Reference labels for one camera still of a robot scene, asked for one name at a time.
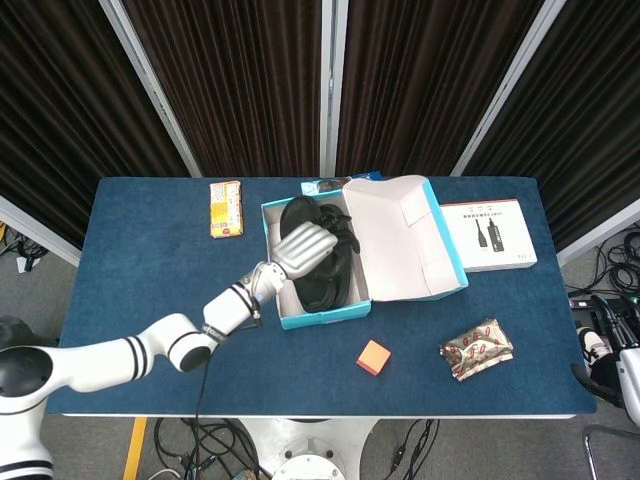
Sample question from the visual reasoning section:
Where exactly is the white box with device print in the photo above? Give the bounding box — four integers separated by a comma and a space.
438, 198, 540, 274

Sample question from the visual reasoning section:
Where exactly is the white partition rail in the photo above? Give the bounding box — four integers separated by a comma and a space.
0, 193, 82, 268
556, 210, 640, 268

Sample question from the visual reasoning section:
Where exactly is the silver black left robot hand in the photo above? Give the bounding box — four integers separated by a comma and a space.
268, 204, 361, 280

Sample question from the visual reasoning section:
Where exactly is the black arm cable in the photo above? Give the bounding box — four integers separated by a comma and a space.
192, 319, 264, 480

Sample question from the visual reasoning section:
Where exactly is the black power strip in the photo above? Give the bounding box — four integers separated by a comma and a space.
568, 294, 607, 312

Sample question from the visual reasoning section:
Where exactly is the black floor cable bundle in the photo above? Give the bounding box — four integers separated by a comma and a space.
564, 224, 640, 351
383, 418, 442, 480
149, 417, 264, 480
0, 222, 50, 275

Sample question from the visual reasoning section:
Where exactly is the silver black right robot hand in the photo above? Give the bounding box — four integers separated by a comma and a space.
570, 348, 640, 416

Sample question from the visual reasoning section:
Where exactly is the white partition post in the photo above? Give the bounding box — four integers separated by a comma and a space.
319, 0, 350, 179
449, 0, 569, 177
98, 0, 203, 179

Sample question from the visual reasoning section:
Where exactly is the yellow floor tape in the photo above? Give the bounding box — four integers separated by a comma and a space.
122, 417, 150, 480

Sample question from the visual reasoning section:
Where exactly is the metal chair leg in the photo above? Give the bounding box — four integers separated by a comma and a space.
582, 424, 640, 480

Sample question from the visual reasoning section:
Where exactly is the blue cookie package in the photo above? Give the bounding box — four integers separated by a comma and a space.
299, 172, 382, 196

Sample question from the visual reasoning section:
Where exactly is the black rubber slipper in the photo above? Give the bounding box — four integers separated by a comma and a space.
319, 203, 362, 306
278, 196, 335, 314

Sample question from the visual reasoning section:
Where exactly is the silver red foil snack bag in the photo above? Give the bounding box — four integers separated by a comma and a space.
438, 318, 515, 383

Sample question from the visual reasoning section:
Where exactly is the orange and yellow cube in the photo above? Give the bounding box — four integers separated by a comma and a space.
356, 339, 392, 376

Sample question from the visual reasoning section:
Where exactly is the blue table cloth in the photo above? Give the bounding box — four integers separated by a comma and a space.
47, 175, 599, 417

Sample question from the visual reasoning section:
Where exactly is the dark brown pleated curtain panel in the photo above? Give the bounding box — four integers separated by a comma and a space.
335, 0, 544, 177
122, 0, 326, 177
464, 0, 640, 251
0, 0, 194, 251

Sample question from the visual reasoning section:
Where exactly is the yellow snack packet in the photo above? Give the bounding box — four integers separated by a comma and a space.
208, 180, 245, 240

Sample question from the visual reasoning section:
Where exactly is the white black sneaker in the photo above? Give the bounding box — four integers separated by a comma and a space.
574, 324, 610, 370

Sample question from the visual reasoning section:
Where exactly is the light blue cardboard shoe box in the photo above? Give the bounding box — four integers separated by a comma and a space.
260, 174, 470, 331

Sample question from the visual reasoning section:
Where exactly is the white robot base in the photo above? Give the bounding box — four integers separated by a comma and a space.
238, 417, 382, 480

